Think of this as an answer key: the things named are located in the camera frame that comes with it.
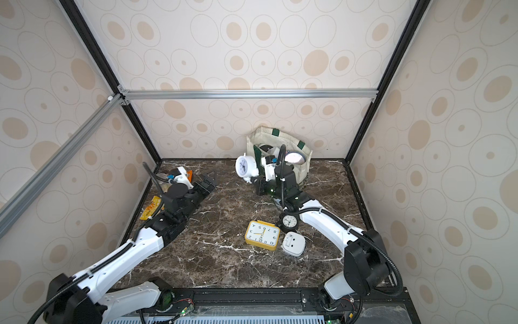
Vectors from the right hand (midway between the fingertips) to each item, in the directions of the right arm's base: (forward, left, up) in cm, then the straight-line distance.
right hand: (261, 176), depth 80 cm
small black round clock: (-9, -12, -22) cm, 26 cm away
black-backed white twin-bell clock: (+31, 0, -12) cm, 33 cm away
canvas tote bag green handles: (+33, -5, -7) cm, 34 cm away
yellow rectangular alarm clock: (-15, -1, -22) cm, 26 cm away
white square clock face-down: (-18, -14, -21) cm, 32 cm away
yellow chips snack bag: (-4, +54, -21) cm, 58 cm away
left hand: (-5, +15, +6) cm, 17 cm away
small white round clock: (0, +5, +5) cm, 7 cm away
